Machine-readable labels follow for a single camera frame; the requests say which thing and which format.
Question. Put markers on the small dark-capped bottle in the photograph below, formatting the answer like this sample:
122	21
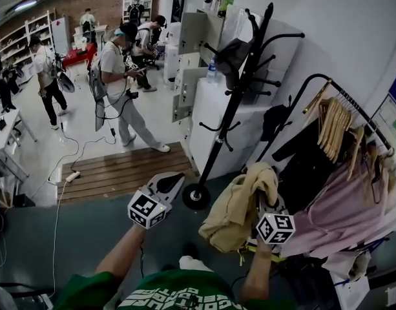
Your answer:
206	5

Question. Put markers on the curved wooden hanger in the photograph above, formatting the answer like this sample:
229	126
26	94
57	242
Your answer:
357	147

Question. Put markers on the person's black shoe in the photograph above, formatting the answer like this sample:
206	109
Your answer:
191	250

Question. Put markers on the person's green shirt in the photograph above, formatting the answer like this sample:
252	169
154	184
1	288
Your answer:
172	292

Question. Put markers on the white bottle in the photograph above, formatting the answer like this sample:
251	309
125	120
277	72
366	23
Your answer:
216	0

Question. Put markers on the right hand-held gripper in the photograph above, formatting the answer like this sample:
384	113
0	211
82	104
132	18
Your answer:
275	228

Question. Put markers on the row of wooden hangers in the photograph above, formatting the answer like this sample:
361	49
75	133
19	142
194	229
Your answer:
335	128

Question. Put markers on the gold metal bar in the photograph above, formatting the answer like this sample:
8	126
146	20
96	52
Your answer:
317	97

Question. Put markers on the black office chair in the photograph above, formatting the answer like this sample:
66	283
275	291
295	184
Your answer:
152	61

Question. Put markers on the ceiling tube lights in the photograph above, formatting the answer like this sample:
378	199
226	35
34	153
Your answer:
23	3

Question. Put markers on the white desk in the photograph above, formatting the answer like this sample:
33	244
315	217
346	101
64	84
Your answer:
7	128

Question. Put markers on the white hanging garment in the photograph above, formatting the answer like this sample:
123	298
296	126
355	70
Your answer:
391	161

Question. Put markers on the low white cabinet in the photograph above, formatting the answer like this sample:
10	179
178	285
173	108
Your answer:
210	124

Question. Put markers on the black hanging garment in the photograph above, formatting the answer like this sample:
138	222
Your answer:
301	160

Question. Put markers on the black bag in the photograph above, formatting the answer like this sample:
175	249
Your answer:
275	121

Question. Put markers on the white locker with grey doors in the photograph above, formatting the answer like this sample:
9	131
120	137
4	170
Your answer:
197	31

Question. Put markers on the black clothes rack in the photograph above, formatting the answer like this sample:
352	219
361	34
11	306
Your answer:
314	75

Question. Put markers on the pink hanging garment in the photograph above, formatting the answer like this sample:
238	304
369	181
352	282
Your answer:
339	212

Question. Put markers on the green bottle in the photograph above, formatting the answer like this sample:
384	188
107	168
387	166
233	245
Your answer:
226	4

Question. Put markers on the person's white trousers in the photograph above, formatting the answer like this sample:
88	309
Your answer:
192	263

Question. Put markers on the black coat stand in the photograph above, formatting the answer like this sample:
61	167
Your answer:
236	102

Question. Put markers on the white paper bag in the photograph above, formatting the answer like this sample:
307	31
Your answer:
346	286

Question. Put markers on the wide white shelf unit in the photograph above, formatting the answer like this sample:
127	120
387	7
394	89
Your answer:
20	37

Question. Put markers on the small white shelf unit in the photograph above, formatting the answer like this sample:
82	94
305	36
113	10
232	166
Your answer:
147	2

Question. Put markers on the person's right forearm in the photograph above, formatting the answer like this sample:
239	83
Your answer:
257	270

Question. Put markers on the grey bag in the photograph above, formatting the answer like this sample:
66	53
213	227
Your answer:
233	60

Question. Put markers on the clear water bottle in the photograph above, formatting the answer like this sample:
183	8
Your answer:
211	71

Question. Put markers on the person's left forearm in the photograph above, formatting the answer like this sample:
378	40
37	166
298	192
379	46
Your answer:
120	254

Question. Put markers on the white wall poster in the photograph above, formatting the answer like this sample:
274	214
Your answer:
389	124

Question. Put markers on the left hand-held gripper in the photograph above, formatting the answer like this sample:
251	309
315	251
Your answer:
147	210

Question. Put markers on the wooden slatted platform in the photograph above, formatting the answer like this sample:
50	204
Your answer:
120	173

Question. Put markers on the white power strip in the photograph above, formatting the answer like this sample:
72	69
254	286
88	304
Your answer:
72	175

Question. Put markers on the yellow beige jacket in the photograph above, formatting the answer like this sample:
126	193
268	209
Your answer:
230	215

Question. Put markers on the clear plastic bag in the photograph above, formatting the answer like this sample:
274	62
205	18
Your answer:
238	21

